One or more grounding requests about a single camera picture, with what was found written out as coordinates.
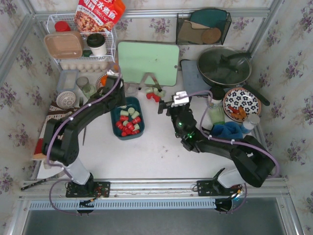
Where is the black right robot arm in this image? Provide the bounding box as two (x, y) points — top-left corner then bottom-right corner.
(158, 101), (279, 188)

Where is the brown plastic lunch box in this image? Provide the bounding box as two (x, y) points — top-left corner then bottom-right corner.
(44, 31), (84, 60)

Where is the black pan with glass lid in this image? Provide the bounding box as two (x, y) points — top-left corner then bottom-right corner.
(197, 47), (270, 106)

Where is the green glass bottle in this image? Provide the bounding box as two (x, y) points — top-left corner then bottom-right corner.
(208, 106), (225, 125)

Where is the blue cloth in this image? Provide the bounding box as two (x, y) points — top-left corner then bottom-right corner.
(210, 121), (243, 140)

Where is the pink bowl with oranges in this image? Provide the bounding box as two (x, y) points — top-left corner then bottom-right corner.
(95, 73), (108, 90)

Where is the white cup black lid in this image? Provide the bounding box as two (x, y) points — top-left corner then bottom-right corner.
(87, 33), (107, 56)

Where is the white strainer basket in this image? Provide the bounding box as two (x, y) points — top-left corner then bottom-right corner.
(56, 91), (76, 109)

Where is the striped kitchen towel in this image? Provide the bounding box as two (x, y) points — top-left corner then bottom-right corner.
(32, 102), (78, 161)

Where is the egg tray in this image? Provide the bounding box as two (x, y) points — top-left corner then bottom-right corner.
(60, 61), (109, 72)

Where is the grey induction cooker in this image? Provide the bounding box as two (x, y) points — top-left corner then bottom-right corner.
(180, 59), (211, 94)

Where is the clear container blue lid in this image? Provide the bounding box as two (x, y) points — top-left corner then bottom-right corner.
(57, 70), (79, 93)

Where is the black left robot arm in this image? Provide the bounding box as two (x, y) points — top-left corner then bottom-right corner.
(42, 76), (126, 185)

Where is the red capped jar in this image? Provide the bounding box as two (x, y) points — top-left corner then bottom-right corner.
(54, 21), (71, 32)

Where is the green glass cup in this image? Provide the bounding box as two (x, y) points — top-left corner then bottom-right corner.
(76, 76), (96, 99)

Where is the white jar black lid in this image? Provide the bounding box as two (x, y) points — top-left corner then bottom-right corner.
(209, 87), (225, 108)

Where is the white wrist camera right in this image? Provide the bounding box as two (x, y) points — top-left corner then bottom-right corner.
(171, 91), (190, 107)

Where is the floral patterned plate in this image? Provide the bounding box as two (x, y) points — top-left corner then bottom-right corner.
(223, 87), (261, 123)

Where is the green cutting board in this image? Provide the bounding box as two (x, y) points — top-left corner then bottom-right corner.
(117, 42), (179, 86)

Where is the blue jar silver lid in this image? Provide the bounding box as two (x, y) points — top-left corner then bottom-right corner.
(240, 114), (260, 134)

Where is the silver fork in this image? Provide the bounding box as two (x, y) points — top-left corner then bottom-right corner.
(79, 96), (84, 108)
(82, 127), (87, 146)

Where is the black mesh organizer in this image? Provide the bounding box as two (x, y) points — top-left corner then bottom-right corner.
(176, 8), (232, 45)

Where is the red snack bag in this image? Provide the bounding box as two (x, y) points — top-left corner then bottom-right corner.
(74, 0), (126, 33)

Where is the white wire rack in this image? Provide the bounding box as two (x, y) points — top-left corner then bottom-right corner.
(46, 13), (117, 63)

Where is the teal plastic storage basket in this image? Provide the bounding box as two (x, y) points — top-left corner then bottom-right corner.
(111, 96), (145, 141)

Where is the green coffee capsule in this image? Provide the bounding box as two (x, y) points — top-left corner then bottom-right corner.
(133, 123), (140, 131)
(120, 110), (129, 117)

